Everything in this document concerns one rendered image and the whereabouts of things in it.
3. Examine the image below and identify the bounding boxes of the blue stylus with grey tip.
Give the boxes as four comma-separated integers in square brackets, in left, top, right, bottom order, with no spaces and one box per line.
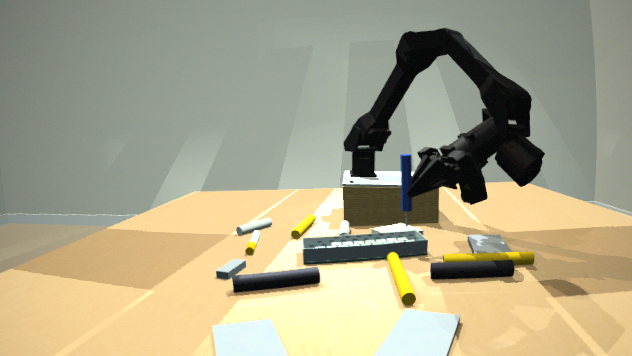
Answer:
[400,154,412,227]

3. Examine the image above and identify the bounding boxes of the dark grey cylinder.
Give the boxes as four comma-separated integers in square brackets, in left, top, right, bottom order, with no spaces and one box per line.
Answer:
[430,260,514,280]
[232,267,321,293]

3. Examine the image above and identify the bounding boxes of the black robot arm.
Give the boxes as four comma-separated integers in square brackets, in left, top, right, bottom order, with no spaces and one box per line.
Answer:
[344,28,545,187]

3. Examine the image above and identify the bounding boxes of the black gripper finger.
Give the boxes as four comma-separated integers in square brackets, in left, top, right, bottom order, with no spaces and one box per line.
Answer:
[407,157,458,198]
[412,155,432,185]

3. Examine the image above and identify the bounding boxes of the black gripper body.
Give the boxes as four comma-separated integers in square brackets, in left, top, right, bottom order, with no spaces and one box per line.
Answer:
[417,130,489,193]

